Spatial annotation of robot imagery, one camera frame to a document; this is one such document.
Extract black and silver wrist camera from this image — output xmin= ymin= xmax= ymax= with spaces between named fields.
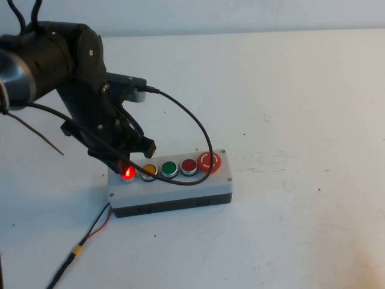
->
xmin=106 ymin=72 xmax=148 ymax=104

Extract lit red push button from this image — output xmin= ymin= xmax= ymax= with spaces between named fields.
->
xmin=120 ymin=164 xmax=138 ymax=184

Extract grey and black button box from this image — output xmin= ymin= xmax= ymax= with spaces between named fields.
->
xmin=107 ymin=148 xmax=234 ymax=219

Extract long black camera cable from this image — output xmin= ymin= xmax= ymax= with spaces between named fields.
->
xmin=28 ymin=85 xmax=215 ymax=186

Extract thin red power wire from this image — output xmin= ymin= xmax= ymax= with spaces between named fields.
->
xmin=85 ymin=207 xmax=114 ymax=240

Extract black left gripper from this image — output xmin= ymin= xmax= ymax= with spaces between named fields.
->
xmin=58 ymin=80 xmax=158 ymax=175

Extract unlit red push button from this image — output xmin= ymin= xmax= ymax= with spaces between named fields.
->
xmin=180 ymin=158 xmax=198 ymax=176

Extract thick black power cable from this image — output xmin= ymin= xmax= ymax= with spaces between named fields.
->
xmin=44 ymin=252 xmax=76 ymax=289

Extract thin black power wire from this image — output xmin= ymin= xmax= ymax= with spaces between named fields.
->
xmin=78 ymin=202 xmax=111 ymax=247

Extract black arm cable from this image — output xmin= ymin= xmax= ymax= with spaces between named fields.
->
xmin=7 ymin=0 xmax=29 ymax=33
xmin=31 ymin=0 xmax=43 ymax=30

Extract yellow push button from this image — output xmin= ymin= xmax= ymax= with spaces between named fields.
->
xmin=140 ymin=163 xmax=158 ymax=182

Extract green push button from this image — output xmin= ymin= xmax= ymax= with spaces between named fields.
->
xmin=159 ymin=161 xmax=179 ymax=179

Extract thin brown cable tie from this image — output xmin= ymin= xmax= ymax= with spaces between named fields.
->
xmin=6 ymin=111 xmax=65 ymax=157

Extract red emergency stop mushroom button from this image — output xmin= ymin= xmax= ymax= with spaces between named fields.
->
xmin=197 ymin=151 xmax=223 ymax=174

